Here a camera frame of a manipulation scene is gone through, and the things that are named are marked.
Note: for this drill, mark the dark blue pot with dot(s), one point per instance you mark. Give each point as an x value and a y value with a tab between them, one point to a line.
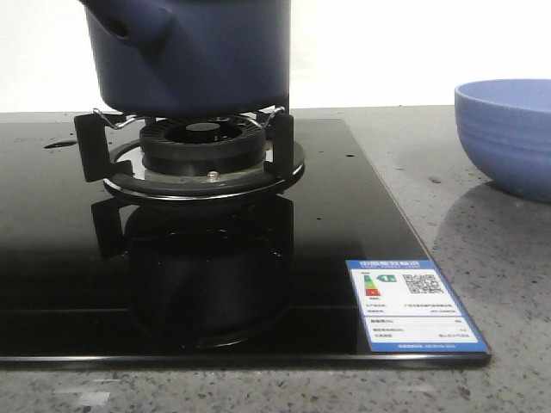
177	58

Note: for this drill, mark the light blue bowl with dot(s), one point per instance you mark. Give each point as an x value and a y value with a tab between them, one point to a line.
504	128

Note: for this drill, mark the right burner with pot support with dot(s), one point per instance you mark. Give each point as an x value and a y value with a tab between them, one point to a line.
193	159

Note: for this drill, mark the blue energy label sticker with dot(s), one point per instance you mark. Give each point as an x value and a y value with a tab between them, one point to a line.
407	306

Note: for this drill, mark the black glass gas stove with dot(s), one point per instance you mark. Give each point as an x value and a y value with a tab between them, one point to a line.
91	281

